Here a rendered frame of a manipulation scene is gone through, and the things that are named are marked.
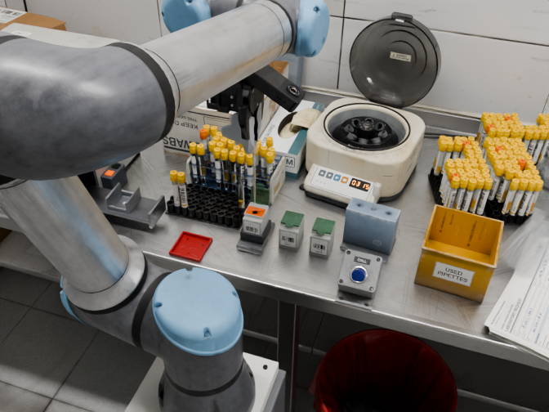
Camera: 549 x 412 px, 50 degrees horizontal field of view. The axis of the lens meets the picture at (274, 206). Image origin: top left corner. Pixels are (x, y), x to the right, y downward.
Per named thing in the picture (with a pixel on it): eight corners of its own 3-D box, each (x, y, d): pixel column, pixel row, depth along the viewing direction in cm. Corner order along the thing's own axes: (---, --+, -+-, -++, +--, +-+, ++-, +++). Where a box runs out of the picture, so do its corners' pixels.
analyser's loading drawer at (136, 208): (67, 208, 127) (61, 189, 124) (83, 190, 132) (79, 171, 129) (152, 228, 122) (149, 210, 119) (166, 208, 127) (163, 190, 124)
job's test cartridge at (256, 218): (243, 239, 121) (242, 216, 117) (251, 224, 125) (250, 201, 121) (261, 243, 120) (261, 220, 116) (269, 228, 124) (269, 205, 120)
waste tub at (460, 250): (412, 284, 114) (421, 247, 108) (426, 239, 123) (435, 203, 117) (483, 304, 110) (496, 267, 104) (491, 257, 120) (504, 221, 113)
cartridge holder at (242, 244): (236, 249, 121) (235, 237, 118) (251, 221, 127) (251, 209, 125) (261, 256, 119) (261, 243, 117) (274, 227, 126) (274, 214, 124)
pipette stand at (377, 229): (339, 249, 121) (343, 212, 115) (350, 228, 126) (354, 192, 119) (386, 263, 118) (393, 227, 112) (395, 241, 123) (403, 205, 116)
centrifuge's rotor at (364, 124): (320, 157, 136) (322, 131, 132) (345, 125, 147) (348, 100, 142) (383, 176, 131) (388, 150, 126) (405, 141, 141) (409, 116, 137)
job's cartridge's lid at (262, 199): (251, 182, 118) (252, 181, 118) (250, 202, 120) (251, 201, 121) (269, 186, 117) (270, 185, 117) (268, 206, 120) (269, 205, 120)
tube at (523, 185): (505, 219, 127) (519, 181, 120) (507, 216, 128) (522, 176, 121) (512, 223, 127) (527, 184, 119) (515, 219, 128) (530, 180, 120)
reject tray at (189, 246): (168, 255, 119) (168, 252, 119) (183, 233, 124) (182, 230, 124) (199, 262, 118) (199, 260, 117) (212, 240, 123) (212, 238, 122)
